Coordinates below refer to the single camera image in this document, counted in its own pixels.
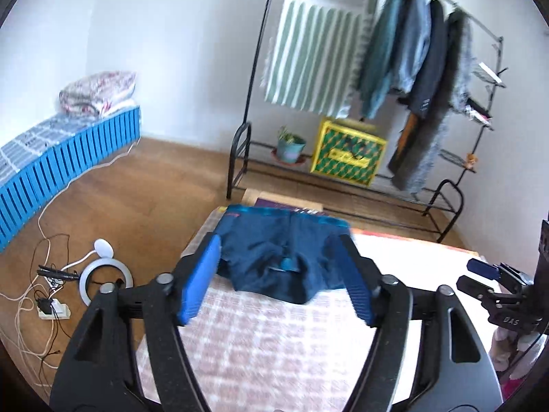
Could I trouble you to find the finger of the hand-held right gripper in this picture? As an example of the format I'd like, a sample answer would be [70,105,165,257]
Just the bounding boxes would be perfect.
[455,275,505,310]
[467,258,522,287]

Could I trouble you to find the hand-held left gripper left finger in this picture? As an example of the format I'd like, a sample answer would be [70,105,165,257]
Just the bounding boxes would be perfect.
[49,232,224,412]

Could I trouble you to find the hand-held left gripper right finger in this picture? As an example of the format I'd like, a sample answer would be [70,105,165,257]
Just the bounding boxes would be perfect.
[328,233,505,412]

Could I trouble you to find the blue plaid fleece garment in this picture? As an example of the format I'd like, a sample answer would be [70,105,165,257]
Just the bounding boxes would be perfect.
[213,204,355,305]

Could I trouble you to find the person's right forearm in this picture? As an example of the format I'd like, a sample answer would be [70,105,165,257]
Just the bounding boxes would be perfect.
[515,334,546,380]

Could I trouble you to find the black metal clothes rack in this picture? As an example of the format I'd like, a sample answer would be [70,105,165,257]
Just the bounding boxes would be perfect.
[226,0,509,243]

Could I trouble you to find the person's right hand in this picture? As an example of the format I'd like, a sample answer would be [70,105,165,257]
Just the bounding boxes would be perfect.
[491,330,522,370]

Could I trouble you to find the pink checked blanket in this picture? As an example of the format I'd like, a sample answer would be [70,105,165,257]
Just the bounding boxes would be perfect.
[135,208,502,412]

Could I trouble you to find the purple mat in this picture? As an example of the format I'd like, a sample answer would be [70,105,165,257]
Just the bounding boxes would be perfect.
[255,197,323,216]

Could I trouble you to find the yellow green crate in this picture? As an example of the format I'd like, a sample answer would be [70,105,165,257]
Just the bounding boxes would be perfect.
[309,118,388,188]

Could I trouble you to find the grey fuzzy garment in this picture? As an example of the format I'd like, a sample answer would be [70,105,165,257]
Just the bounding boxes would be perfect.
[392,9,478,195]

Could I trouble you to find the potted plant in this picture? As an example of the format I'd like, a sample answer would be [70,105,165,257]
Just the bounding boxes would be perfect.
[271,126,308,166]

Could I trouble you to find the brown garment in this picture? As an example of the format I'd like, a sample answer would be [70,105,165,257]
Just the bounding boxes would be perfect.
[388,112,419,173]

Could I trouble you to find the white power strip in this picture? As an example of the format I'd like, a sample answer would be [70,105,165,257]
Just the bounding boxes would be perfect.
[38,300,72,321]

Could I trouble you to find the blue folding mattress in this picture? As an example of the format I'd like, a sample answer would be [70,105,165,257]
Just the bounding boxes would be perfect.
[0,105,142,252]

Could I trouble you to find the dark coat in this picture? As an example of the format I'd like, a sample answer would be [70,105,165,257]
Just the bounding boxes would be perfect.
[407,0,449,122]

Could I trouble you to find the teal garment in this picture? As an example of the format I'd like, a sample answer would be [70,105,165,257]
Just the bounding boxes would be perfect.
[358,0,404,121]

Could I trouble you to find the green white striped cloth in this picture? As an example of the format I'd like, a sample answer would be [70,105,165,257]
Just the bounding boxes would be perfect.
[261,0,387,119]

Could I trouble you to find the blue denim garment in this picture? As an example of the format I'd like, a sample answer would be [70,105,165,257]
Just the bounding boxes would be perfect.
[388,0,432,96]

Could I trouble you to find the white ring light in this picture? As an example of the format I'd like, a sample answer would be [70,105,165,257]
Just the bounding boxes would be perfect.
[78,239,135,308]

